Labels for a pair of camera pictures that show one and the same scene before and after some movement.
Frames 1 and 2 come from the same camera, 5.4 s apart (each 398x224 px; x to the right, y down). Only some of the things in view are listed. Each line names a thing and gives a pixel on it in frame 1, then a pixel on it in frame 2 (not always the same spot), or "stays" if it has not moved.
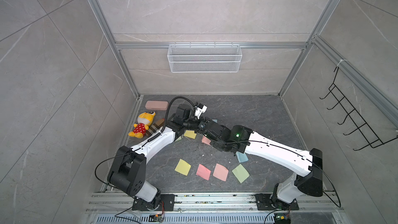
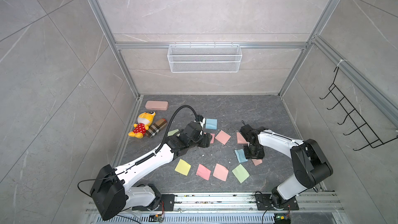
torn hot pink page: x=203 y=172 stays
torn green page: x=241 y=172 stays
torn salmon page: x=221 y=172 stays
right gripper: x=215 y=146 → x=259 y=155
